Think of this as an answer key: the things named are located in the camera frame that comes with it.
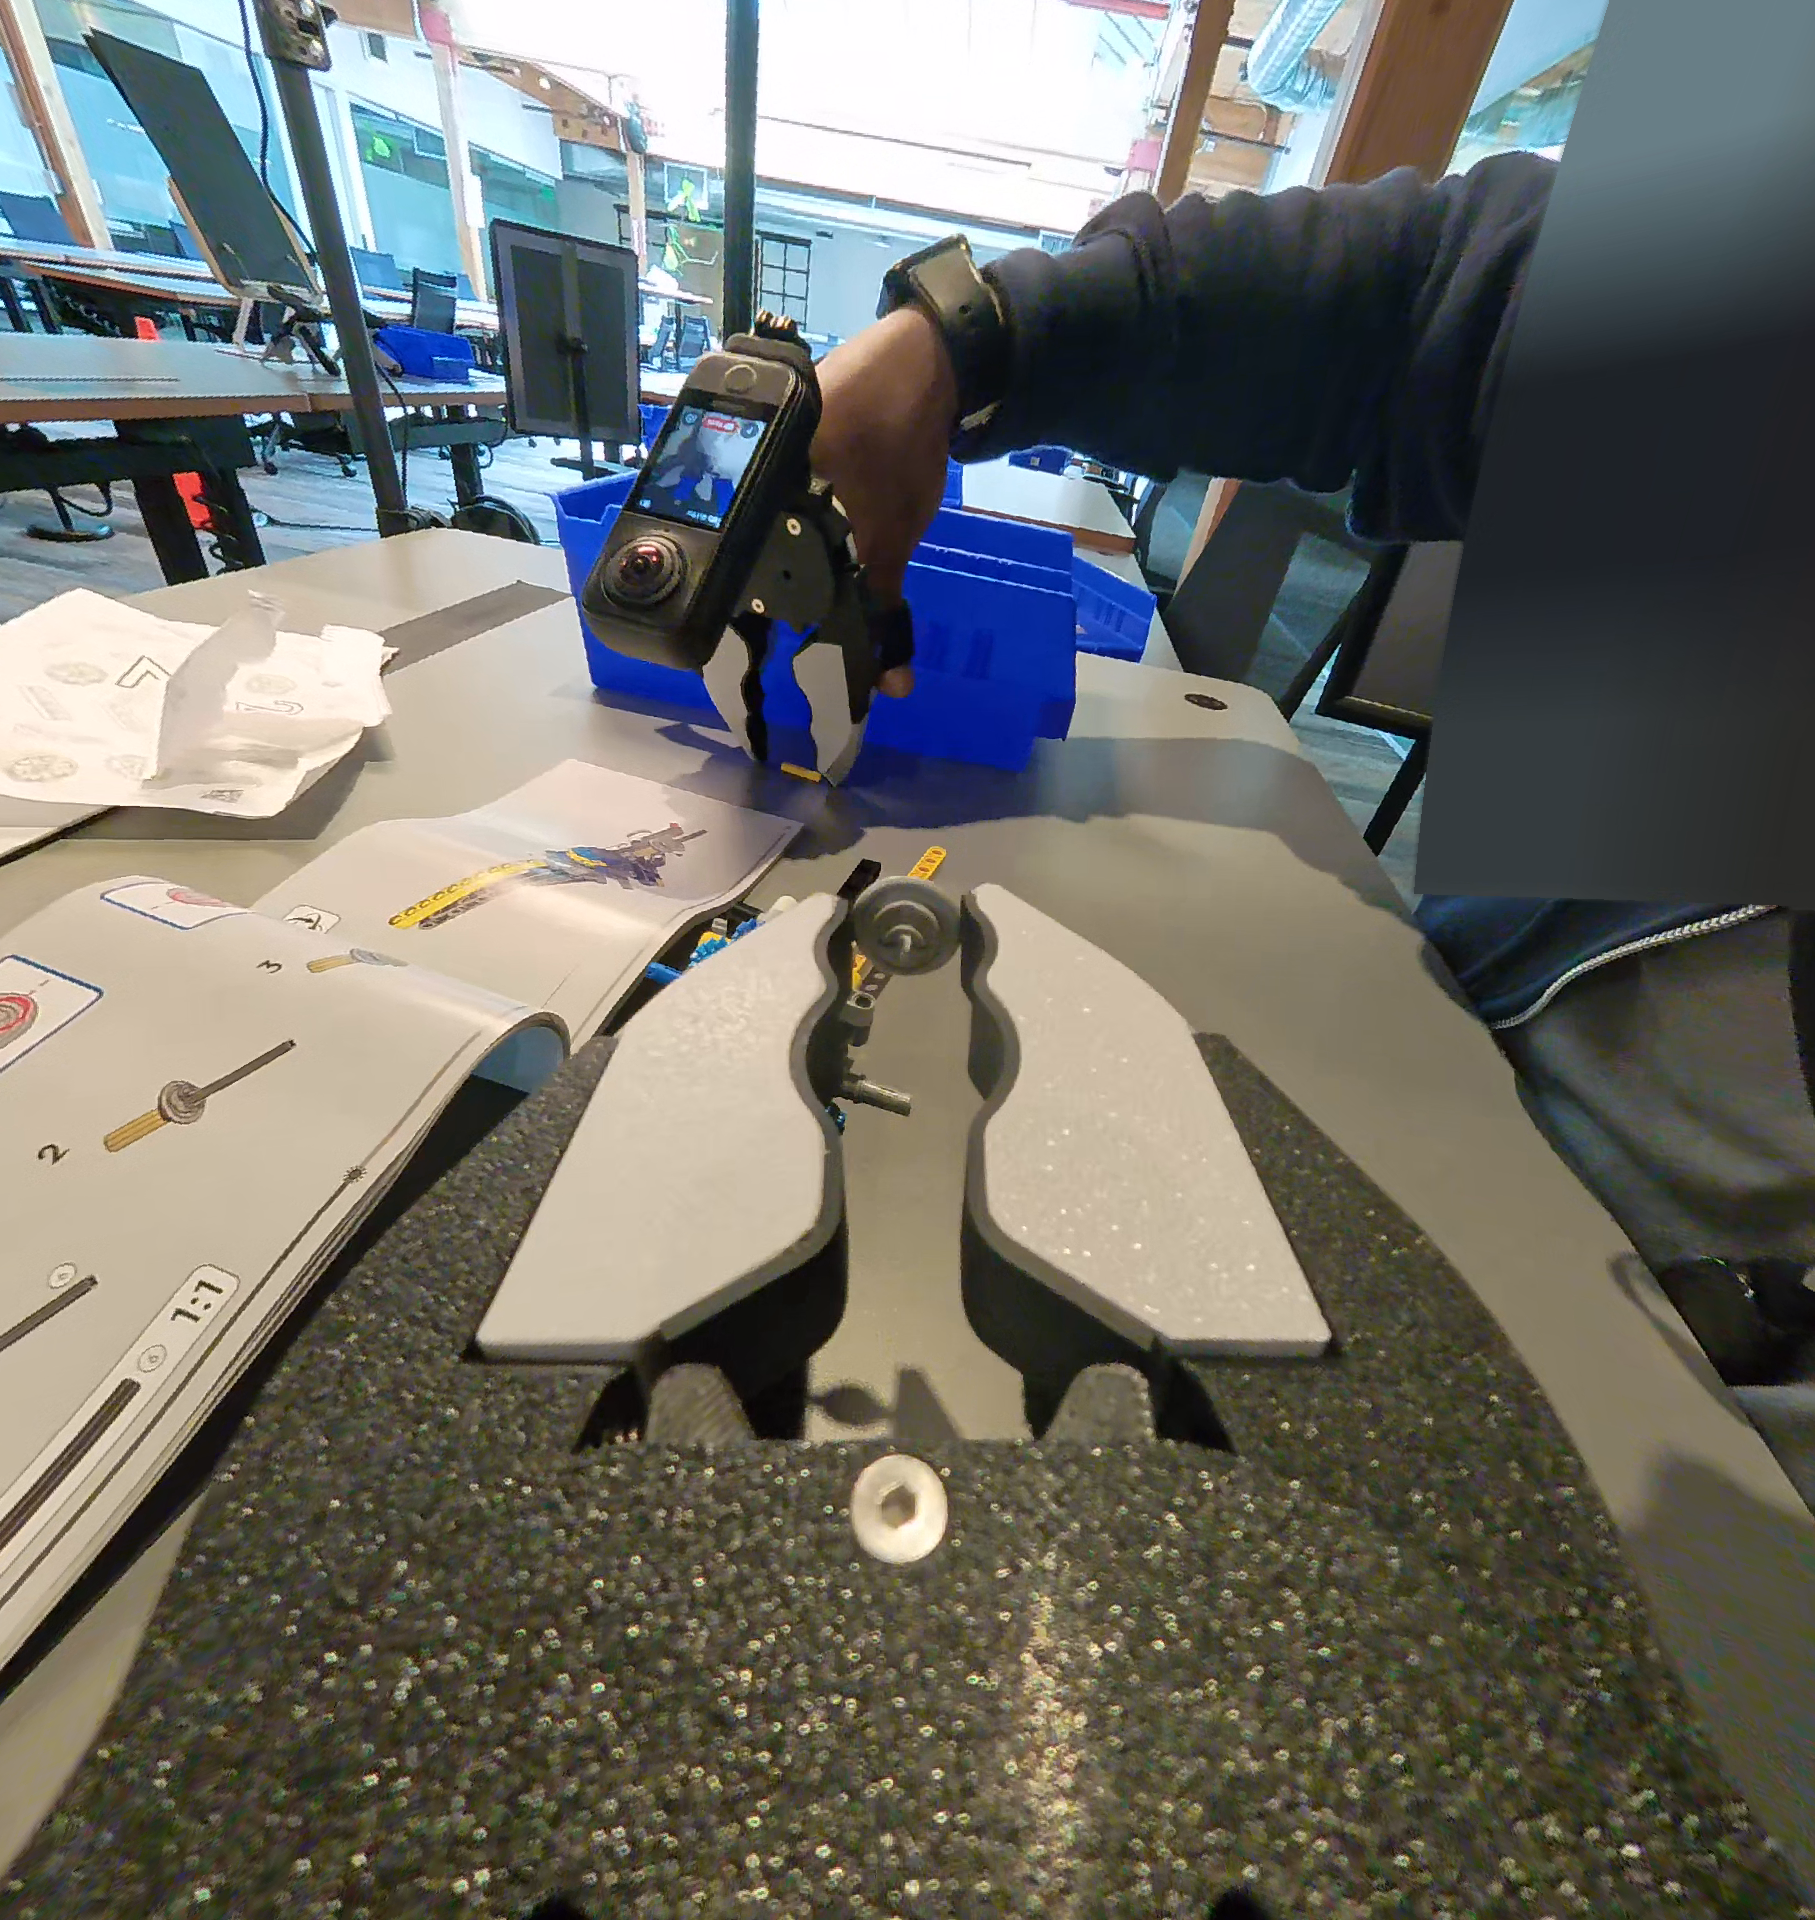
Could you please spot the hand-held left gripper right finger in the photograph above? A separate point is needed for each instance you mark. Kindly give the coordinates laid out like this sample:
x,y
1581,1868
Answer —
x,y
1135,1152

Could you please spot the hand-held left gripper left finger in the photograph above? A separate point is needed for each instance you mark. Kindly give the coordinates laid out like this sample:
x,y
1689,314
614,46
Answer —
x,y
667,1168

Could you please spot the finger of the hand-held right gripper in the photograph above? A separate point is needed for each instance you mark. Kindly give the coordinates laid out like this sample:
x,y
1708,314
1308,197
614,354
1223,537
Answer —
x,y
728,700
838,711

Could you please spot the large blue plastic bin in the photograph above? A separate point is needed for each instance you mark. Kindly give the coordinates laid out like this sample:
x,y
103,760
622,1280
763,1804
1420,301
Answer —
x,y
971,674

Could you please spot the partly built lego model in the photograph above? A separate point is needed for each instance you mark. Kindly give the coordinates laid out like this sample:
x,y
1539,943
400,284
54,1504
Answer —
x,y
908,917

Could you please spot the person's right forearm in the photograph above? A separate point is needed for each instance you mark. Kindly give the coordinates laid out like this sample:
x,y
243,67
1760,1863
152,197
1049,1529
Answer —
x,y
1223,329

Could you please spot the lego instruction booklet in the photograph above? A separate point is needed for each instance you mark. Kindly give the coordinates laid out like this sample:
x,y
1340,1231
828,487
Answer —
x,y
248,1138

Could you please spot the person's right hand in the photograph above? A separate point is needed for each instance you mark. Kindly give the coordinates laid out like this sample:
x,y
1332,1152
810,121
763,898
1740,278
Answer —
x,y
892,434

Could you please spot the black monitor on stand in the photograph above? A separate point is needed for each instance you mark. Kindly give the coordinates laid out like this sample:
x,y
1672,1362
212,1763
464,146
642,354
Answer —
x,y
563,329

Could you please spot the small distant blue bin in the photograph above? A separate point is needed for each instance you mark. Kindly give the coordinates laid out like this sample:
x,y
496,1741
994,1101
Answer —
x,y
424,354

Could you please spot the black smartwatch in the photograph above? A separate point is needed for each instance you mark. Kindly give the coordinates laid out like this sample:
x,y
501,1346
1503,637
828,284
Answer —
x,y
952,289

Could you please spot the upright black pole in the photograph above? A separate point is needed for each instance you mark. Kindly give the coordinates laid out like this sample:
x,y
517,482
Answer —
x,y
740,150

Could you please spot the slanted black tripod pole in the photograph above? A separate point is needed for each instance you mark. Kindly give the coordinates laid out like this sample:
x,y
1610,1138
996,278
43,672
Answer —
x,y
345,301

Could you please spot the clear plastic bag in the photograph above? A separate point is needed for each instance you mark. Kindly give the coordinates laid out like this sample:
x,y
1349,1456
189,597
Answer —
x,y
233,674

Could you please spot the person's clothed body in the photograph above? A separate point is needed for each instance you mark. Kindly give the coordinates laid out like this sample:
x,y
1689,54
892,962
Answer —
x,y
1644,1076

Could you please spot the black tilted screen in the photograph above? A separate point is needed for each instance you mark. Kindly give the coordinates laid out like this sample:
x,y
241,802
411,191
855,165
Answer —
x,y
203,165

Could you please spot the grey office desk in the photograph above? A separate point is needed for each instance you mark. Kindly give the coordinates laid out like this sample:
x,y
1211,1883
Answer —
x,y
96,365

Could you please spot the black chair frame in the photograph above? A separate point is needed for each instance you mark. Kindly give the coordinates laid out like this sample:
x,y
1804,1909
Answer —
x,y
1388,703

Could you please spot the silver ventilation duct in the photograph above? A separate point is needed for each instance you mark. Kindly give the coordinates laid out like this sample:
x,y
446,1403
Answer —
x,y
1306,46

